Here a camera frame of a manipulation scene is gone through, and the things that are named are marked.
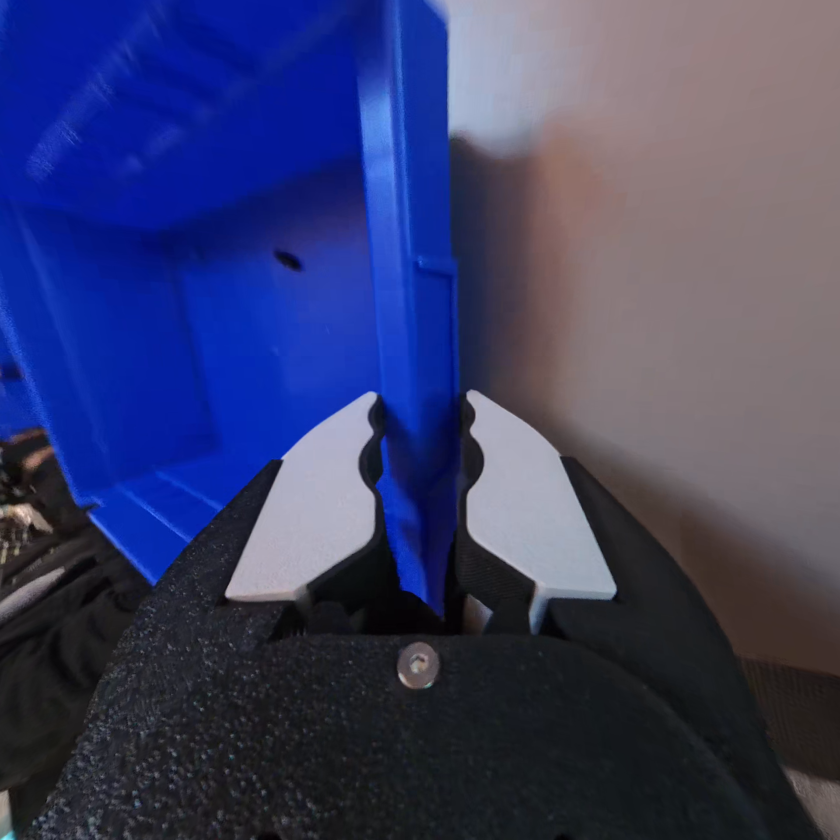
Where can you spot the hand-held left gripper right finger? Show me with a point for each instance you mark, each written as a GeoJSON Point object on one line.
{"type": "Point", "coordinates": [531, 518]}

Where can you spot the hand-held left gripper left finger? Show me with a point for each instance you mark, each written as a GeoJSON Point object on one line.
{"type": "Point", "coordinates": [308, 518]}

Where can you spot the blue plastic bin with divider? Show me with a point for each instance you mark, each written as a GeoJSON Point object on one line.
{"type": "Point", "coordinates": [197, 295]}

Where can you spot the dark cloth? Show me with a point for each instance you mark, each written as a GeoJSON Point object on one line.
{"type": "Point", "coordinates": [52, 623]}

